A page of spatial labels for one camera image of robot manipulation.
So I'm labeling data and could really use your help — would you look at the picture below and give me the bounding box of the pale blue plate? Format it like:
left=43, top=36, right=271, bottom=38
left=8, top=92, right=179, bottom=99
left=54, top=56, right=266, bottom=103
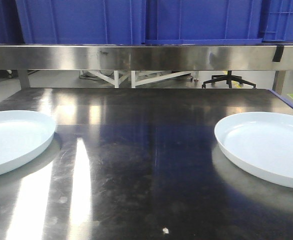
left=214, top=112, right=293, bottom=188
left=0, top=110, right=56, bottom=175

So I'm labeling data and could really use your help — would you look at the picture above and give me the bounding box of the blue plastic crate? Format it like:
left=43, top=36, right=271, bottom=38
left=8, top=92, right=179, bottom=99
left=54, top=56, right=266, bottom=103
left=16, top=0, right=146, bottom=45
left=145, top=0, right=262, bottom=45
left=258, top=0, right=293, bottom=43

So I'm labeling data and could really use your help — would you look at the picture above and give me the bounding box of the black office chair base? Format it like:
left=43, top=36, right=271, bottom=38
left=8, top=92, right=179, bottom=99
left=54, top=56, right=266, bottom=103
left=201, top=70, right=256, bottom=89

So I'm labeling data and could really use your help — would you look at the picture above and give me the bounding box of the right steel shelf post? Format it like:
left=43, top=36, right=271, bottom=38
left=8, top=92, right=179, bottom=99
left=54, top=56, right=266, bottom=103
left=272, top=70, right=286, bottom=95

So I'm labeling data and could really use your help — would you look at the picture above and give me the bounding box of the middle blue plastic crate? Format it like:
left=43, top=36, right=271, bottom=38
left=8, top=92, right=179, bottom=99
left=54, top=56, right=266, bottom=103
left=145, top=0, right=262, bottom=45

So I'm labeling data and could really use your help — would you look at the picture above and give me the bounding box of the steel shelf post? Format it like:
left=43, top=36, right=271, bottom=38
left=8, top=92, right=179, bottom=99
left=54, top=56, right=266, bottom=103
left=272, top=70, right=286, bottom=95
left=17, top=69, right=31, bottom=90

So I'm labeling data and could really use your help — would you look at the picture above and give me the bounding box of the left steel shelf post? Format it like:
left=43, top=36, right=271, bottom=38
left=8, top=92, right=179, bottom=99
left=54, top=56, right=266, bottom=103
left=17, top=69, right=31, bottom=90

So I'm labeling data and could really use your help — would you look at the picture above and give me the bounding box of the right blue plastic crate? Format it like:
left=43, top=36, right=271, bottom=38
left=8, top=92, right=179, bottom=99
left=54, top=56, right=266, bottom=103
left=258, top=0, right=293, bottom=43

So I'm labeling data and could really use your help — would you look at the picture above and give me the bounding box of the white table frame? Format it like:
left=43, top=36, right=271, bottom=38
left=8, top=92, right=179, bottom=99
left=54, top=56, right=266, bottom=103
left=79, top=70, right=199, bottom=88

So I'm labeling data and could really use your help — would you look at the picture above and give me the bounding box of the black tape strip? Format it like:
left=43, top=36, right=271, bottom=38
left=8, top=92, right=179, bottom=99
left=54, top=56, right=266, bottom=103
left=272, top=44, right=284, bottom=63

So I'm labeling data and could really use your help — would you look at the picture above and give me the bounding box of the far left blue crate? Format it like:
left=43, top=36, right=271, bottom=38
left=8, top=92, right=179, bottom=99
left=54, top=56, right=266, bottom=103
left=0, top=0, right=24, bottom=45

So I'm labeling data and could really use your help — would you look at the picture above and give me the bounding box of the left blue plastic crate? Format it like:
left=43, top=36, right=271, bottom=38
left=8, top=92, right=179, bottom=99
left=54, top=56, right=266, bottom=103
left=16, top=0, right=146, bottom=45

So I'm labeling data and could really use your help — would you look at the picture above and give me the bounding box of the stainless steel shelf rail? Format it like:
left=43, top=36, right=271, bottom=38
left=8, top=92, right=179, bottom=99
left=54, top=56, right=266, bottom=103
left=0, top=44, right=293, bottom=71

